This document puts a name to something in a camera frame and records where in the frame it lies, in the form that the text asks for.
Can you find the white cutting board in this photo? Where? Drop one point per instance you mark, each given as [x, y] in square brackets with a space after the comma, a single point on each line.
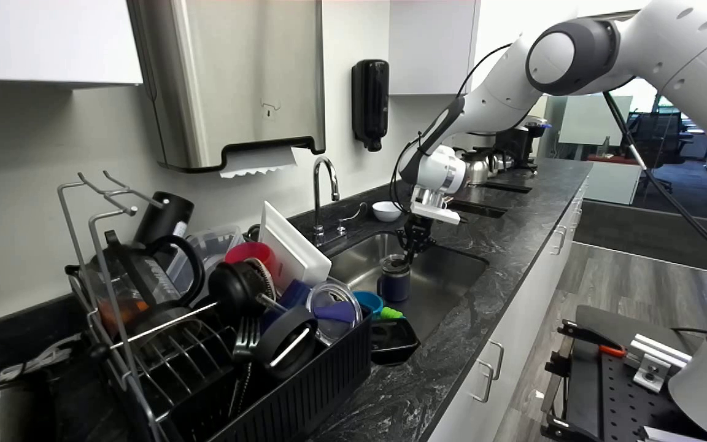
[298, 259]

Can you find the black wall soap dispenser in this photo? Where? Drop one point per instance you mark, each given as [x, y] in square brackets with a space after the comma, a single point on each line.
[368, 102]

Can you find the stainless steel sink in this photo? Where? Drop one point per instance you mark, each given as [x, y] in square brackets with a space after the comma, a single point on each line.
[432, 287]

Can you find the white wall cabinet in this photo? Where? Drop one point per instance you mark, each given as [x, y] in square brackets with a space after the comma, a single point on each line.
[72, 43]

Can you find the black dish rack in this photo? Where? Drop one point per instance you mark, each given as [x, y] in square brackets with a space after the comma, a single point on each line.
[190, 378]

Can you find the blue round bowl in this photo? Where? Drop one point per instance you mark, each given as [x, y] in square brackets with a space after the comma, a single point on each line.
[372, 302]

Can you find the steel paper towel dispenser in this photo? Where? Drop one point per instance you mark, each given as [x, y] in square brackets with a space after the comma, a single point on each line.
[235, 87]

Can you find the green small cup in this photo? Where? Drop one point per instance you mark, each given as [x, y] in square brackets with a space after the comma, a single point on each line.
[390, 313]

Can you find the glass coffee carafe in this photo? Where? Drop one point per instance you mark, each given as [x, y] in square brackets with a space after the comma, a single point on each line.
[133, 280]

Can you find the white base cabinets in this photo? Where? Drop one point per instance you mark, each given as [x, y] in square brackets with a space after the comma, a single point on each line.
[487, 392]

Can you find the dark blue metal cup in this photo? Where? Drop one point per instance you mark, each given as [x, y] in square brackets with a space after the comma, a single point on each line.
[394, 280]

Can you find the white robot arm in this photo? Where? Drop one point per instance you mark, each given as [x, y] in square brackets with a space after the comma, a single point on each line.
[662, 46]

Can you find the black plastic container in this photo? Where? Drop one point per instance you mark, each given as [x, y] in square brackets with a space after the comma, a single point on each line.
[390, 343]

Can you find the coffee maker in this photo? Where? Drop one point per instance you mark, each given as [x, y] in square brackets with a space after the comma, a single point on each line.
[508, 160]

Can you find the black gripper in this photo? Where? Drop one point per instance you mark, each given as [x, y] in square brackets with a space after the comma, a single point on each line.
[416, 233]

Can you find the white small bowl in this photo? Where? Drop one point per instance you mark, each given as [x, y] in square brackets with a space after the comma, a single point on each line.
[386, 211]

